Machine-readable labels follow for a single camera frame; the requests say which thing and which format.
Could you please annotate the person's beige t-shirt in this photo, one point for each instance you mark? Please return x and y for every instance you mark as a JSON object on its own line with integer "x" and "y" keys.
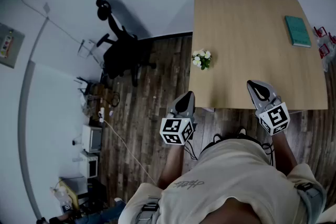
{"x": 231, "y": 165}

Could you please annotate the black office chair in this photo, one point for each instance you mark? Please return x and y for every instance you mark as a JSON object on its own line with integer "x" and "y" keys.
{"x": 118, "y": 57}

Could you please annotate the teal book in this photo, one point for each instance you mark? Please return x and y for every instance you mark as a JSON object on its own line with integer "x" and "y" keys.
{"x": 298, "y": 31}

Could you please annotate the small wooden side table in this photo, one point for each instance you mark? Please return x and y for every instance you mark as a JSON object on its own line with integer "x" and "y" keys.
{"x": 101, "y": 94}

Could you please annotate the small white flower pot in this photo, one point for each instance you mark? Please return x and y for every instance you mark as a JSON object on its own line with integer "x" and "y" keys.
{"x": 201, "y": 59}

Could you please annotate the person's left forearm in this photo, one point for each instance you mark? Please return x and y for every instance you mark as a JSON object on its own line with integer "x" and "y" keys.
{"x": 172, "y": 165}

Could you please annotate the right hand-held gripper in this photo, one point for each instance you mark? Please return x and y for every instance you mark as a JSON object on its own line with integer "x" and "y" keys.
{"x": 275, "y": 116}

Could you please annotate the white power strip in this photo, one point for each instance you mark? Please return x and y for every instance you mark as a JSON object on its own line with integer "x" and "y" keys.
{"x": 102, "y": 114}

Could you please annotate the grey wall pipe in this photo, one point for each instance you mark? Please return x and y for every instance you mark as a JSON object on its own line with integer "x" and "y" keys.
{"x": 22, "y": 112}

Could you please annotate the grey wall electrical panel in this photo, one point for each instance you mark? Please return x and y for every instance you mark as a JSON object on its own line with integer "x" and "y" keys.
{"x": 10, "y": 44}

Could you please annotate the clear acrylic wall holder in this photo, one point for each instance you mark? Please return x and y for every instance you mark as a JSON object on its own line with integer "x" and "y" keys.
{"x": 88, "y": 48}

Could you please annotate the person's black pants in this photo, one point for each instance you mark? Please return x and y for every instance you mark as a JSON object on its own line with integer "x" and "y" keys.
{"x": 208, "y": 148}

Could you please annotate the person's right forearm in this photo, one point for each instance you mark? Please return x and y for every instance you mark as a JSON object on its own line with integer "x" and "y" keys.
{"x": 283, "y": 152}

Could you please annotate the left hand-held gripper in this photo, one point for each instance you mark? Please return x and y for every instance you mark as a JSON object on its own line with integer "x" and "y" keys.
{"x": 172, "y": 128}

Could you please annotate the large white box appliance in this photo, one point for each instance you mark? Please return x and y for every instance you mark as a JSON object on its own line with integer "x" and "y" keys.
{"x": 92, "y": 139}

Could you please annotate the small white box appliance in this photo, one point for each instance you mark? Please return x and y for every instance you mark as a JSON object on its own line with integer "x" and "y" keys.
{"x": 89, "y": 165}

